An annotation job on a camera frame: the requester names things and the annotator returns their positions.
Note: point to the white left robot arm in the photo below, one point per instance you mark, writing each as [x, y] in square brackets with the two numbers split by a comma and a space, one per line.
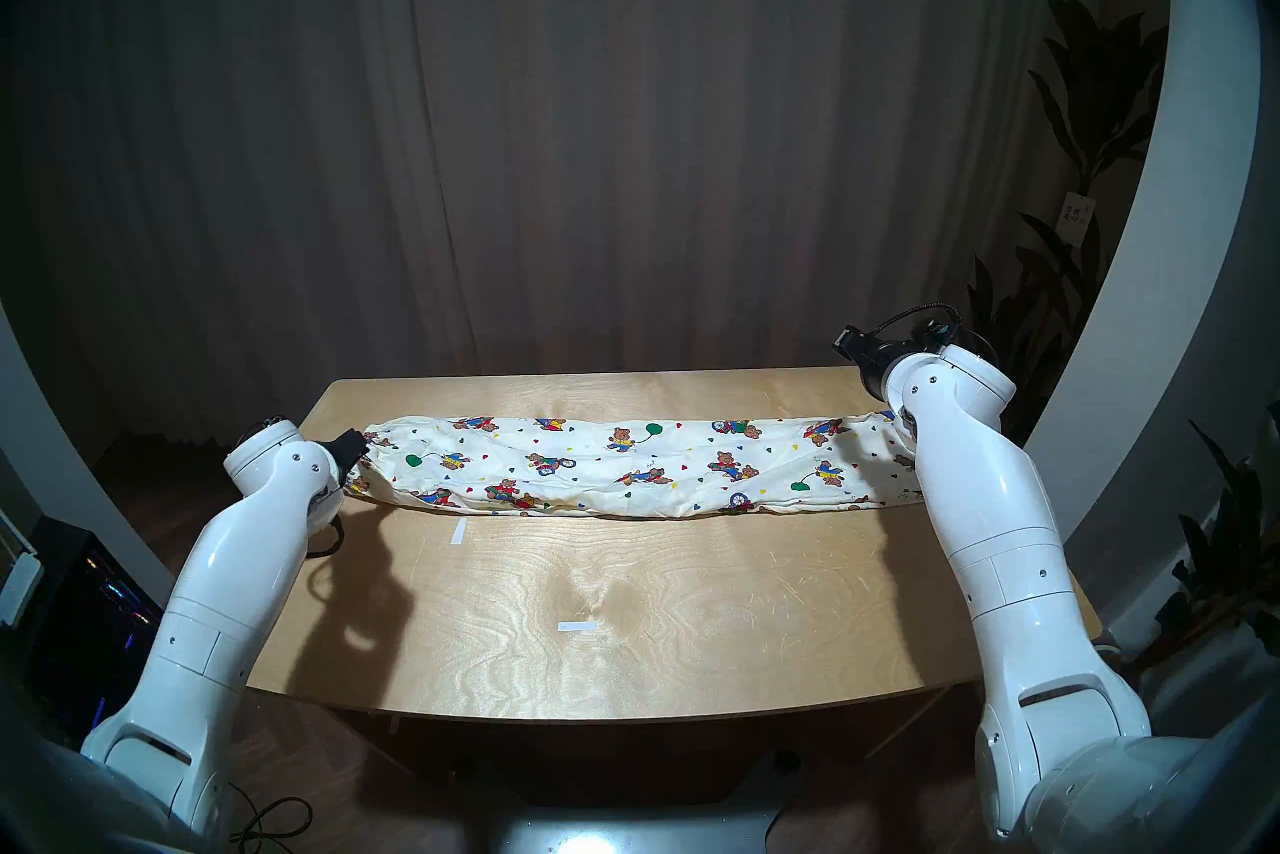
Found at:
[230, 582]

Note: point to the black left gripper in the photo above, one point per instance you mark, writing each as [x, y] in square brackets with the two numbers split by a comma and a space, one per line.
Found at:
[348, 457]

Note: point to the black computer case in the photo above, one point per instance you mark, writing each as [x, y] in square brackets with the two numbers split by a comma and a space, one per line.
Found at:
[80, 642]

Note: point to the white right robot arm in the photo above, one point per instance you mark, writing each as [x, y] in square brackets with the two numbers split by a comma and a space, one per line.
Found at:
[1010, 582]

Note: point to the white plant tag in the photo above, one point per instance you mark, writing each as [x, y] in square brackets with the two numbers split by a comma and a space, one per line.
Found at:
[1078, 219]

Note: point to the tall dark leafy plant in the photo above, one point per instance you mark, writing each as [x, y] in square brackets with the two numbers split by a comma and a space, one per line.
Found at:
[1090, 92]

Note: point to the white bear print pants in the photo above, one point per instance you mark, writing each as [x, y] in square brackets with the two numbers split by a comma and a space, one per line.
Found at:
[640, 472]

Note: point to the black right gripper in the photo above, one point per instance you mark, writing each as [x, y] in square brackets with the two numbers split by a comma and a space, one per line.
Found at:
[890, 360]

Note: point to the brown pleated curtain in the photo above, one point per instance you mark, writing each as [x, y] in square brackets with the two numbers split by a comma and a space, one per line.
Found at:
[600, 112]

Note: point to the narrow grey curved arch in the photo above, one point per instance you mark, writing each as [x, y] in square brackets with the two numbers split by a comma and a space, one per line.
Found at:
[50, 462]

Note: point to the dark potted plant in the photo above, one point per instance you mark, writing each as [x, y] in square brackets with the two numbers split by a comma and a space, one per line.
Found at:
[1230, 562]

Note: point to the wide white curved arch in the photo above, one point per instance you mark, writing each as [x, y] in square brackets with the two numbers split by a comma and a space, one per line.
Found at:
[1170, 282]

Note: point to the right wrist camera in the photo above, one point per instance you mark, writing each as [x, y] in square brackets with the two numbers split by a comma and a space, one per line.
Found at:
[852, 342]

